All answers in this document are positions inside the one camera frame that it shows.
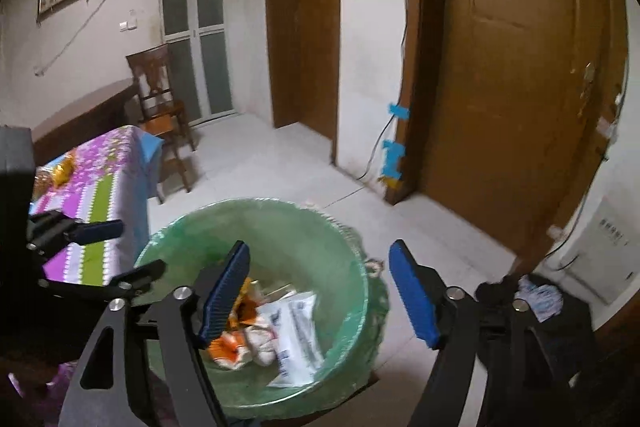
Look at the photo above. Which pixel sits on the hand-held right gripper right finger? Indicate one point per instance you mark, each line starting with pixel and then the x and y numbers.
pixel 415 292

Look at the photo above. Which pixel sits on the gold snack wrapper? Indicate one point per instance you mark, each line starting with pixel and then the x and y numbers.
pixel 62 169

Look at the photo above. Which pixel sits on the glass double door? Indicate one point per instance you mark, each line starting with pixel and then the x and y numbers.
pixel 200 7

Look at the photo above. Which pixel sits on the narrow brown door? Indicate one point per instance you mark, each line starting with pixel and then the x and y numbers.
pixel 300 32

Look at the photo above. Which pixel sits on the black clothes pile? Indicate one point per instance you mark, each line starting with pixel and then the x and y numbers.
pixel 575 322

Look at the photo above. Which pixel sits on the white printed paper packet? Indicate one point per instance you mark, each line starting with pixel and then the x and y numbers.
pixel 300 337

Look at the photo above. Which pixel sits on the wooden chair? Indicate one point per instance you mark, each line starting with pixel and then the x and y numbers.
pixel 150 77

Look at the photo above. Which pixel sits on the round wooden table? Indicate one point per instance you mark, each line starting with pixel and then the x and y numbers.
pixel 85 117

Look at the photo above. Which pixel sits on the white plush toy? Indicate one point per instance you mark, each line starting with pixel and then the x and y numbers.
pixel 262 344

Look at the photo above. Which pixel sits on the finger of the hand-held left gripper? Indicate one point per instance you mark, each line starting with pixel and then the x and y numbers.
pixel 100 231
pixel 142 274

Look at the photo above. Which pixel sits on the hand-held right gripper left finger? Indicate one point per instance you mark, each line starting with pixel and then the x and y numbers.
pixel 225 292

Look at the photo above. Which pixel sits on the white wall box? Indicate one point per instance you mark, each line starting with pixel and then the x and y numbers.
pixel 607 252

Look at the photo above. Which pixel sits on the large blue tape patch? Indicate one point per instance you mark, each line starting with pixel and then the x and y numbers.
pixel 392 157

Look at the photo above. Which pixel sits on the small blue tape strip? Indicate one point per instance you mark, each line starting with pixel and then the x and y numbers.
pixel 399 111

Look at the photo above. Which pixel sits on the purple floral tablecloth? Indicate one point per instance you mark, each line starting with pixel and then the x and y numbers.
pixel 100 187

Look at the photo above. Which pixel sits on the wide brown panel door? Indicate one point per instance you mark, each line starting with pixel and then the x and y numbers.
pixel 500 57

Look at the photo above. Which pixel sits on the white wall switch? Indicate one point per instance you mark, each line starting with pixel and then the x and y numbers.
pixel 128 25

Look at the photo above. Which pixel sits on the bin with green bag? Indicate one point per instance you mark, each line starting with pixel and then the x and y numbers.
pixel 310 247

